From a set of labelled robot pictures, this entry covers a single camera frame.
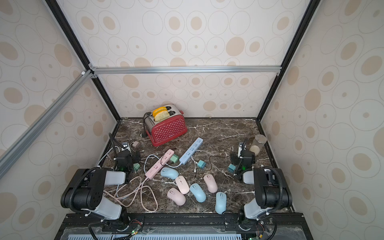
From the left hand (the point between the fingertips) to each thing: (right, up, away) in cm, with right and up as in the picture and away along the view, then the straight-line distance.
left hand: (131, 148), depth 93 cm
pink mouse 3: (+50, -20, -8) cm, 54 cm away
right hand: (+70, -2, +1) cm, 70 cm away
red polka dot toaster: (+17, +10, +2) cm, 20 cm away
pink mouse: (+33, -19, -9) cm, 39 cm away
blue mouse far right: (+53, -28, -16) cm, 62 cm away
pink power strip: (+19, -9, -2) cm, 21 cm away
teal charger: (+44, -9, -1) cm, 45 cm away
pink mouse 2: (+30, -24, -13) cm, 41 cm away
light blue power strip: (+33, -6, +2) cm, 34 cm away
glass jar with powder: (+78, +4, -4) cm, 78 cm away
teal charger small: (+62, -11, -3) cm, 63 cm away
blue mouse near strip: (+25, -14, -4) cm, 29 cm away
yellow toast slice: (+18, +22, +1) cm, 29 cm away
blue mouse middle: (+42, -23, -12) cm, 49 cm away
